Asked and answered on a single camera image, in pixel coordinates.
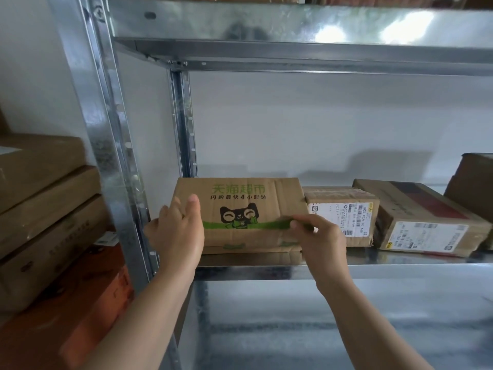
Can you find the person's left hand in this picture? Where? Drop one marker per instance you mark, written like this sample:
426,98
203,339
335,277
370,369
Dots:
177,242

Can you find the person's right hand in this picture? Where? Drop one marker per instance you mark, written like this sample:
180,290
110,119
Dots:
327,250

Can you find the small box with white label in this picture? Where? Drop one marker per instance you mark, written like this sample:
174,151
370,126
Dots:
339,196

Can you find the Royalstar red-black box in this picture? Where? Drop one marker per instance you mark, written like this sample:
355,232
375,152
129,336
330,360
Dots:
385,196

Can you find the green cat logo box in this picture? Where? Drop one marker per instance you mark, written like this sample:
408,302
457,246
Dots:
269,192

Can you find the stack of cartons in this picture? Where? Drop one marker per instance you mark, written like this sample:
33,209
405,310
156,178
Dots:
38,211

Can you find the large cardboard box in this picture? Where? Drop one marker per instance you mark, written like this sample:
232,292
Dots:
473,181

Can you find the metal shelving rack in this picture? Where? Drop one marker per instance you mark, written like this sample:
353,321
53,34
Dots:
231,26

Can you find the person's left forearm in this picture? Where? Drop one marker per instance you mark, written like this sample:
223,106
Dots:
131,327

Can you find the person's right forearm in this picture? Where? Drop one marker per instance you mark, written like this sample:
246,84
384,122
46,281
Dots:
373,331

